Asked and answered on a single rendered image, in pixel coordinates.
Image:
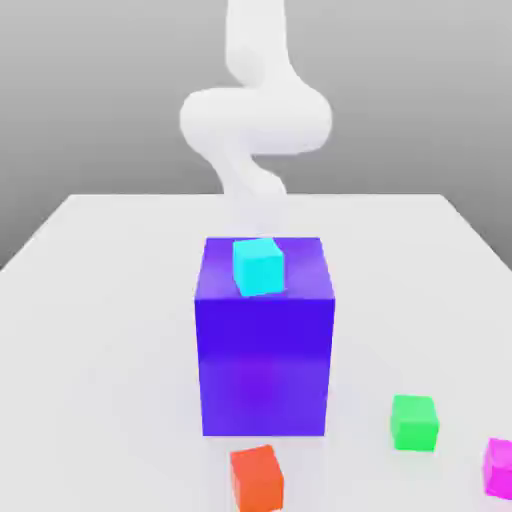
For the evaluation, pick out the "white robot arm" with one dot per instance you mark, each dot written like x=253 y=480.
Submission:
x=256 y=120

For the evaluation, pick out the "small cyan cube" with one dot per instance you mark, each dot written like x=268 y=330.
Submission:
x=259 y=268

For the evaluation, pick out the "small orange cube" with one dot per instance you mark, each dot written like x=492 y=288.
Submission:
x=256 y=478

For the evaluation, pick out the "small green cube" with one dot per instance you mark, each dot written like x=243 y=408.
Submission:
x=414 y=423

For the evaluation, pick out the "small magenta cube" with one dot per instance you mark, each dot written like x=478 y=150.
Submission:
x=500 y=468

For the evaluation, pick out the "large purple box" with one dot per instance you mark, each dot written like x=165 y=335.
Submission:
x=264 y=360

